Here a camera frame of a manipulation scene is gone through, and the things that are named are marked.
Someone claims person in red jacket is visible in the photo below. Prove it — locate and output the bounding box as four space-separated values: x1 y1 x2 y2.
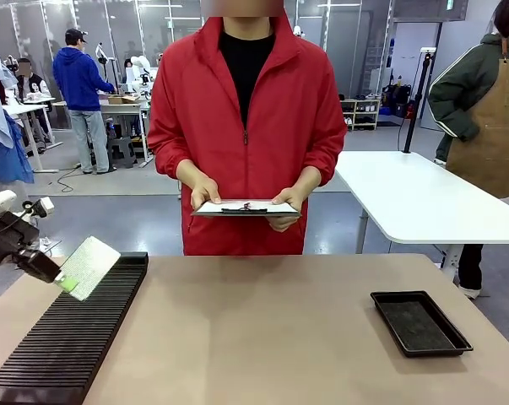
147 0 349 257

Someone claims black rectangular plastic tray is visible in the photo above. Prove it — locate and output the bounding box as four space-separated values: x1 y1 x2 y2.
370 289 474 359

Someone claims white clipboard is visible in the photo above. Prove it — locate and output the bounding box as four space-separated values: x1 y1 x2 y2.
191 198 303 219

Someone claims person's right forearm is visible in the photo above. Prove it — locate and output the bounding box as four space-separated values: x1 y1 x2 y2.
176 158 211 191

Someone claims person in light blue shirt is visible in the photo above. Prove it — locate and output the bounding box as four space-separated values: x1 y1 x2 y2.
0 46 35 200

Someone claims person's left hand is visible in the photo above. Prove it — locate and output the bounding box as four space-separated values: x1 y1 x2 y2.
268 186 309 233

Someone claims white background desk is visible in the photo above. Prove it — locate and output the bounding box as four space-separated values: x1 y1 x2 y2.
99 100 154 169

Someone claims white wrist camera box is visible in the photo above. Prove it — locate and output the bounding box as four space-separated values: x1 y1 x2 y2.
21 196 55 221

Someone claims black tripod pole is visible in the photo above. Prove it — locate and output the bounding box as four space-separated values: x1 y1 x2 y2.
401 46 437 154

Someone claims seated person in varsity jacket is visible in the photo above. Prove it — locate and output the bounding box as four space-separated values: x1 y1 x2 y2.
14 57 53 145

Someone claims white rounded table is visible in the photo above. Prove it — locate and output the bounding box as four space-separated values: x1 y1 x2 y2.
333 150 509 280

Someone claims person's right hand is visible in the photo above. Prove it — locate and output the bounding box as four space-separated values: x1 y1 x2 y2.
190 174 223 211

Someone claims person in blue hoodie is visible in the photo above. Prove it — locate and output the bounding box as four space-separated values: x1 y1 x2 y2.
51 28 116 176

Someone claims black clipboard clip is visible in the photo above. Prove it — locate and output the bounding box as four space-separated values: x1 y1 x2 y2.
220 202 269 213

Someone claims person's left forearm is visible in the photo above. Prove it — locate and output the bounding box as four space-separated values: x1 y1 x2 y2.
294 165 335 199

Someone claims white desk with metal legs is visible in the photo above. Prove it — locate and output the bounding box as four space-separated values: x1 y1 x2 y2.
2 96 64 175

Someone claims silver perforated PCB board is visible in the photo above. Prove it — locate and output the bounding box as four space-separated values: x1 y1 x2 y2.
59 235 122 302

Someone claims person in brown apron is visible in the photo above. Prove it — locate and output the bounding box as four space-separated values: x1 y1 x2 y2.
427 0 509 301

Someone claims wooden shoe shelf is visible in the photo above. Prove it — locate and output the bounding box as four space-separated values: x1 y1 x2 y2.
340 98 382 132

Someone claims black step stool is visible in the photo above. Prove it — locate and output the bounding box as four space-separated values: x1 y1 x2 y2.
106 136 138 170

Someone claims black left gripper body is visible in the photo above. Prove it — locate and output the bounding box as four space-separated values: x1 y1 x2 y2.
0 210 41 267

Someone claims black slotted PCB rack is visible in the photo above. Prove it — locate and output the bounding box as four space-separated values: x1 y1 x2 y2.
0 251 149 402

